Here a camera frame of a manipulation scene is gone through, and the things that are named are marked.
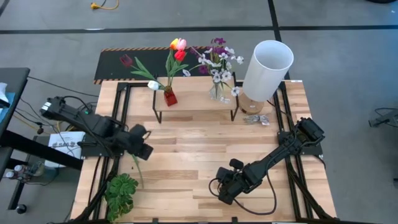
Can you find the bright red tulip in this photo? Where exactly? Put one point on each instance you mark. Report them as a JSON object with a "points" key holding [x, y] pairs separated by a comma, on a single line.
{"points": [[180, 55]]}

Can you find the clear glass vase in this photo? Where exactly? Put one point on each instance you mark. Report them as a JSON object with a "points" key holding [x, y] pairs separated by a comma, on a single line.
{"points": [[216, 93]]}

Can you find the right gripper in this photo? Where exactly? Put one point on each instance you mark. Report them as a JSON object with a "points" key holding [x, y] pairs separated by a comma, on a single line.
{"points": [[241, 185]]}

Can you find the white crumpled tissue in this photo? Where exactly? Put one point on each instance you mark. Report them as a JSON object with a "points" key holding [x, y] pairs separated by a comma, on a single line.
{"points": [[3, 91]]}

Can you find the pink tulip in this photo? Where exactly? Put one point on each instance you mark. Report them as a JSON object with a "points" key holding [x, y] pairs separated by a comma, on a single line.
{"points": [[182, 44]]}

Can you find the white printed cardboard box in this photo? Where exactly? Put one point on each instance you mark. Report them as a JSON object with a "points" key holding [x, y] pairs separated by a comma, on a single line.
{"points": [[66, 144]]}

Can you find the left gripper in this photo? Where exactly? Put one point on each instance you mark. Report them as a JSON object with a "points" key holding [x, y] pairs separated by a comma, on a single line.
{"points": [[129, 141]]}

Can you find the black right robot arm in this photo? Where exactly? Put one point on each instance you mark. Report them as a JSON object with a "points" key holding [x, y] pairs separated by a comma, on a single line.
{"points": [[280, 152]]}

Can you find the yellow orange tulip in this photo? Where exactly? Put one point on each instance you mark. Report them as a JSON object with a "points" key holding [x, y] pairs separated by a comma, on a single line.
{"points": [[174, 43]]}

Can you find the red ribbed glass vase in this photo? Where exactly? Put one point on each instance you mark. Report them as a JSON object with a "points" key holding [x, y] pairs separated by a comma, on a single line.
{"points": [[170, 97]]}

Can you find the green artificial leaf plant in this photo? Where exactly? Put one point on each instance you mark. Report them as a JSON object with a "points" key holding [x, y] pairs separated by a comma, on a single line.
{"points": [[119, 193]]}

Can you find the dark red tulip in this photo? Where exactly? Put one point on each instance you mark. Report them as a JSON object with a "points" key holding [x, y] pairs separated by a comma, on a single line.
{"points": [[126, 60]]}

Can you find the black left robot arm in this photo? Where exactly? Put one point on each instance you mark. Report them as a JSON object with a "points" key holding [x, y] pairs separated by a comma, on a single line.
{"points": [[93, 123]]}

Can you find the white shade wooden table lamp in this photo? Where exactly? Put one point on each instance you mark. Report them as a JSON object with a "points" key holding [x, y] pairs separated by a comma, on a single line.
{"points": [[267, 71]]}

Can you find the black hazard-striped floor mat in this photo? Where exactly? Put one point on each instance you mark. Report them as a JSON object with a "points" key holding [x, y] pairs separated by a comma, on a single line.
{"points": [[112, 70]]}

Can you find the white tulip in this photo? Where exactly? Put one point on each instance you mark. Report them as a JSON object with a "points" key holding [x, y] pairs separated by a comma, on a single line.
{"points": [[153, 85], [135, 159]]}

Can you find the clear vase purple white flowers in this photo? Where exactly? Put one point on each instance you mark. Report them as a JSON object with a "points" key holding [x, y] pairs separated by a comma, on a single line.
{"points": [[217, 59]]}

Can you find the blue flat object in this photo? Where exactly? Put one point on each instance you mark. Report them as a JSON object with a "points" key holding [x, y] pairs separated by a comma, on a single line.
{"points": [[6, 109]]}

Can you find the small white-capped bottle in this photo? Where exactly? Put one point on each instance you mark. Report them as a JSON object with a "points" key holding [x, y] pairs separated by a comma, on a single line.
{"points": [[10, 175], [19, 168]]}

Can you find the black side table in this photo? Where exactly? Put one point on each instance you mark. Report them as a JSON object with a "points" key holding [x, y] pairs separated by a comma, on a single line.
{"points": [[12, 81]]}

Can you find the black metal table frame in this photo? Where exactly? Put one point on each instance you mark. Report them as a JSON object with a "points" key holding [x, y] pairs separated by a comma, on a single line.
{"points": [[140, 84]]}

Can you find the wooden shelf with black frame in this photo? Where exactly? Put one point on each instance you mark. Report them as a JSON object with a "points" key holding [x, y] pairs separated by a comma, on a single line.
{"points": [[192, 99]]}

